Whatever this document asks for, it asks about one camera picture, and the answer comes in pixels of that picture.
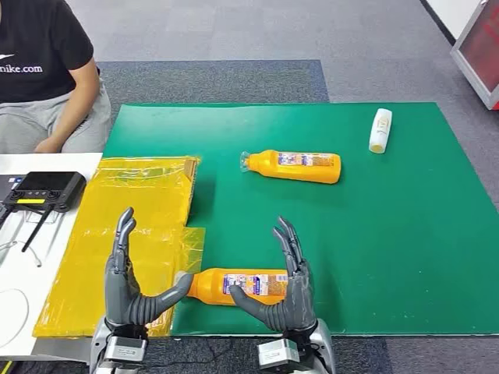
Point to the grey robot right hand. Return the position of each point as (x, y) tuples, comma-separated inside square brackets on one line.
[(300, 299)]

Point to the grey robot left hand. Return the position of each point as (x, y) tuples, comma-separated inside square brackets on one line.
[(118, 294)]

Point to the person's left hand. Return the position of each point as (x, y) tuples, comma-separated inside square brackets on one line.
[(47, 146)]

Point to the orange bottle with clear cap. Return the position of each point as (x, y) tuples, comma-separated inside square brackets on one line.
[(208, 286), (265, 165)]

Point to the white plastic bottle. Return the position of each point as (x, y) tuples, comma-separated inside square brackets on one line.
[(380, 131)]

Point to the black controller with antennas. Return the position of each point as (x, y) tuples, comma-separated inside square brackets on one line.
[(47, 188)]

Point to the yellow plastic bag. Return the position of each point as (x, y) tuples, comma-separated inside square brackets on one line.
[(128, 206)]

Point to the person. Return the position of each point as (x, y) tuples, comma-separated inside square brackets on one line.
[(35, 51)]

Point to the green table mat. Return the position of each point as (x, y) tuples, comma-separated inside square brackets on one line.
[(370, 232)]

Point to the red and white cabinet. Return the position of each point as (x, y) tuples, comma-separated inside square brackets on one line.
[(479, 51)]

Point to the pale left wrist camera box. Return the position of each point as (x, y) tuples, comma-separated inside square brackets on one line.
[(124, 350)]

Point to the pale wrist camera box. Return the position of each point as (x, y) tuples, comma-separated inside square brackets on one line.
[(277, 353), (124, 350)]

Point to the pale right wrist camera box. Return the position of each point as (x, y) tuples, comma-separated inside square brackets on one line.
[(277, 353)]

